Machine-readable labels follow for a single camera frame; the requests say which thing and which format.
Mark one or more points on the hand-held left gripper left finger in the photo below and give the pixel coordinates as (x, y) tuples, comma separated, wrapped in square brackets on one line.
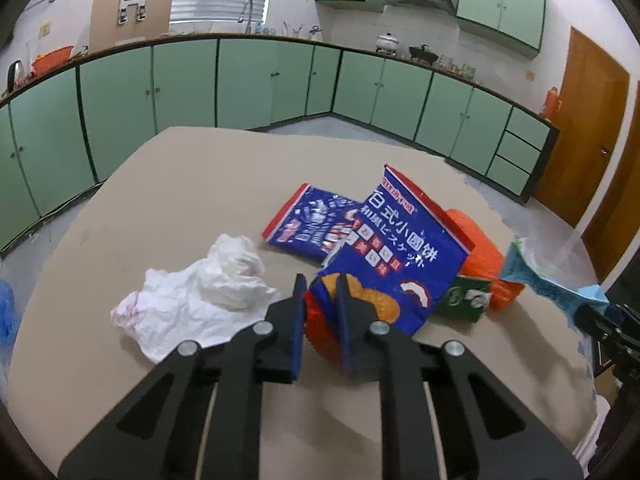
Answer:
[(299, 315)]

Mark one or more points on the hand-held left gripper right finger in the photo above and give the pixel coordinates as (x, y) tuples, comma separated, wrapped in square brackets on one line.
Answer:
[(345, 322)]

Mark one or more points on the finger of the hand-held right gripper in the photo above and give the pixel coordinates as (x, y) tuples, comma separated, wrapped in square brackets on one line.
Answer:
[(607, 327)]

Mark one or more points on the light blue wrapper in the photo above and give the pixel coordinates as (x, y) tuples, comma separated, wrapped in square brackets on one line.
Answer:
[(545, 287)]

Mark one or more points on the clear plastic wrapper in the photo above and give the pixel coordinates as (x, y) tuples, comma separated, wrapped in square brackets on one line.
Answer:
[(570, 250)]

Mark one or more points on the small blue snack bag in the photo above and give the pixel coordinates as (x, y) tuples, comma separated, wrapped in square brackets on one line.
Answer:
[(305, 225)]

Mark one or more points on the large blue snack bag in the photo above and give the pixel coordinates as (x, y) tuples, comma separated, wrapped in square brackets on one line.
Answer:
[(395, 240)]

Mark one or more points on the crumpled white tissue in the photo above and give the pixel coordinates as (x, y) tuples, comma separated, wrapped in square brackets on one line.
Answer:
[(200, 300)]

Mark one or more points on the green white small carton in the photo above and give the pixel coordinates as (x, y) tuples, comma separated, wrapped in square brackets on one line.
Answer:
[(460, 300)]

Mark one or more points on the wooden door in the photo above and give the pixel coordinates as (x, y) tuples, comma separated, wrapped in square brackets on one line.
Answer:
[(620, 210), (580, 130)]

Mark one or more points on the orange foam fruit net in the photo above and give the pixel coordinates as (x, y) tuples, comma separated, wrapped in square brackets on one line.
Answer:
[(480, 250)]

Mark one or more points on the red thermos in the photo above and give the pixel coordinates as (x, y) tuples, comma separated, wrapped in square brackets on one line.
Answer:
[(551, 102)]

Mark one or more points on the green kitchen base cabinets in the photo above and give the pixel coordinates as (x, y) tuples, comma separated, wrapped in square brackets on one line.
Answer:
[(190, 85)]

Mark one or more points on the glass jars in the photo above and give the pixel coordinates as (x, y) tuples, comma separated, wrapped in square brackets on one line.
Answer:
[(455, 66)]

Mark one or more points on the black wok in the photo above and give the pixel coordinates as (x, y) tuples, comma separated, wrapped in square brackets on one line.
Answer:
[(422, 54)]

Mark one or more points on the white cooking pot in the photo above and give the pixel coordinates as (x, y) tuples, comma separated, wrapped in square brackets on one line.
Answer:
[(388, 44)]

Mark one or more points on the utensil holder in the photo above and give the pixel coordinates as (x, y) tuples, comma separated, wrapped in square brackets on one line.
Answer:
[(294, 31)]

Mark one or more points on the blue crumpled plastic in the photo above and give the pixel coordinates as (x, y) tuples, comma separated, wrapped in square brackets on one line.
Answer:
[(7, 315)]

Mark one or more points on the steel kitchen faucet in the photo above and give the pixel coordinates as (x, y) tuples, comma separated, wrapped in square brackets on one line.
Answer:
[(246, 10)]

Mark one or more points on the wooden board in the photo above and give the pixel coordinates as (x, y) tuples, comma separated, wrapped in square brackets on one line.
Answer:
[(157, 15)]

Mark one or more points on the green upper kitchen cabinets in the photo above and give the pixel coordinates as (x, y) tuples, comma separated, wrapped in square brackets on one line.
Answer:
[(500, 5)]

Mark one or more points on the orange basket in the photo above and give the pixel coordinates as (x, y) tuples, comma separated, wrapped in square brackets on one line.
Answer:
[(52, 59)]

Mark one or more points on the steel kettle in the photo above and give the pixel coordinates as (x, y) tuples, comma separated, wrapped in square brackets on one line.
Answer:
[(15, 77)]

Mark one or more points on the steel towel bar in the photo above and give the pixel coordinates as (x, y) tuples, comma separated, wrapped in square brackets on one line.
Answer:
[(40, 2)]

